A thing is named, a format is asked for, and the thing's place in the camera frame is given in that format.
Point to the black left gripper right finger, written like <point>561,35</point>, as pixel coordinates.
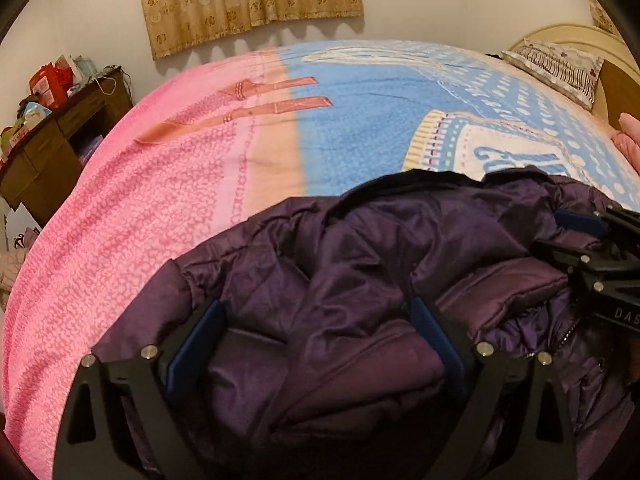
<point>509,418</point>

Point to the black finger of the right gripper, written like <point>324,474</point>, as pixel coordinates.
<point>590,224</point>

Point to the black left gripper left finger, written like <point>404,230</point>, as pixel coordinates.
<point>120,418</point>

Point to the dark purple quilted jacket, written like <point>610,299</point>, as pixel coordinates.
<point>321,374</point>

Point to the pink folded quilt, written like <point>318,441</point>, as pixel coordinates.
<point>627,140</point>

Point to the patterned grey white pillow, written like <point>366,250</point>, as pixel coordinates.
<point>572,72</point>

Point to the beige curtain right window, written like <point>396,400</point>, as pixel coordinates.
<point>601,19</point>

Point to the brown wooden desk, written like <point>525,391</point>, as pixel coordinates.
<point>42,169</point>

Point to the pink and blue bed blanket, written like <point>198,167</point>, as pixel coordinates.
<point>225,140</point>

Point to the red box on desk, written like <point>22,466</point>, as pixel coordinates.
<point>50,84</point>

